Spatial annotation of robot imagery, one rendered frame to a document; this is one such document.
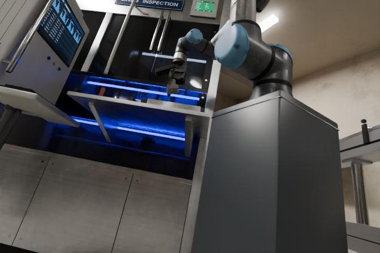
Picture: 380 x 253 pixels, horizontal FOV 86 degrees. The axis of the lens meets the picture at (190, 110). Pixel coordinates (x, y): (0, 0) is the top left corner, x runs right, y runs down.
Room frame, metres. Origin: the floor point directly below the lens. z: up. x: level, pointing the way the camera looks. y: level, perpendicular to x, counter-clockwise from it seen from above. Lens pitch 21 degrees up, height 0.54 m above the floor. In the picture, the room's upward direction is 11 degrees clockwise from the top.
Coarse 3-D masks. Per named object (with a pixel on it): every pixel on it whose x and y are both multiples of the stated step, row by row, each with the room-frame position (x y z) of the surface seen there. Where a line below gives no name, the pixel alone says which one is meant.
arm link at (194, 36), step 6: (192, 30) 0.82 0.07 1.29; (198, 30) 0.83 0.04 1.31; (186, 36) 0.85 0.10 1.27; (192, 36) 0.82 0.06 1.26; (198, 36) 0.83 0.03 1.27; (186, 42) 0.87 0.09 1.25; (192, 42) 0.85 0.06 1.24; (198, 42) 0.86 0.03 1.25; (204, 42) 0.87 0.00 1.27; (186, 48) 0.91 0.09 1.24; (192, 48) 0.90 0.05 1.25; (198, 48) 0.89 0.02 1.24; (204, 48) 0.89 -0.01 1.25
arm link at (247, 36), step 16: (240, 0) 0.48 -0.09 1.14; (240, 16) 0.47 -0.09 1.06; (224, 32) 0.47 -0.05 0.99; (240, 32) 0.42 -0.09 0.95; (256, 32) 0.45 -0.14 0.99; (224, 48) 0.47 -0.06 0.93; (240, 48) 0.44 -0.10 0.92; (256, 48) 0.45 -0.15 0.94; (224, 64) 0.50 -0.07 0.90; (240, 64) 0.48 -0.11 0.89; (256, 64) 0.48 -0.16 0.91
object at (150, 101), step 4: (148, 100) 0.91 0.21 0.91; (152, 100) 0.91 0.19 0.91; (156, 100) 0.91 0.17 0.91; (156, 104) 0.91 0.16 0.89; (160, 104) 0.91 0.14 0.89; (164, 104) 0.90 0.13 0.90; (168, 104) 0.90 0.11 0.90; (172, 104) 0.90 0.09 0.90; (176, 104) 0.90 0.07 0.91; (180, 104) 0.89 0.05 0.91; (184, 104) 0.89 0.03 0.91; (188, 104) 0.89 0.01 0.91; (184, 108) 0.89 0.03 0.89; (188, 108) 0.89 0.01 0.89; (192, 108) 0.89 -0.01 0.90; (196, 108) 0.89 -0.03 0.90; (200, 108) 0.89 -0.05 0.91
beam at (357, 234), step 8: (352, 224) 1.03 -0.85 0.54; (360, 224) 0.98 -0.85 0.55; (352, 232) 1.03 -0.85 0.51; (360, 232) 0.98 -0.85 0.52; (368, 232) 0.93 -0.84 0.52; (376, 232) 0.89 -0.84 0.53; (352, 240) 1.04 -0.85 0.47; (360, 240) 0.98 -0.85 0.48; (368, 240) 0.94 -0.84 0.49; (376, 240) 0.90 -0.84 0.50; (352, 248) 1.04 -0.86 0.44; (360, 248) 0.99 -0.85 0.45; (368, 248) 0.94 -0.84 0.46; (376, 248) 0.90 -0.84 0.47
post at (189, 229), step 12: (228, 0) 1.25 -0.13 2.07; (228, 12) 1.25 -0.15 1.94; (216, 60) 1.25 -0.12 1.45; (216, 72) 1.25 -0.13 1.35; (216, 84) 1.25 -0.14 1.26; (204, 144) 1.25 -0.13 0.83; (204, 156) 1.25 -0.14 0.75; (192, 180) 1.26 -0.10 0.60; (192, 192) 1.25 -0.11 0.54; (192, 204) 1.25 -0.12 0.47; (192, 216) 1.25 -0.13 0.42; (192, 228) 1.25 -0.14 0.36; (192, 240) 1.25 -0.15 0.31; (180, 252) 1.26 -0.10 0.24
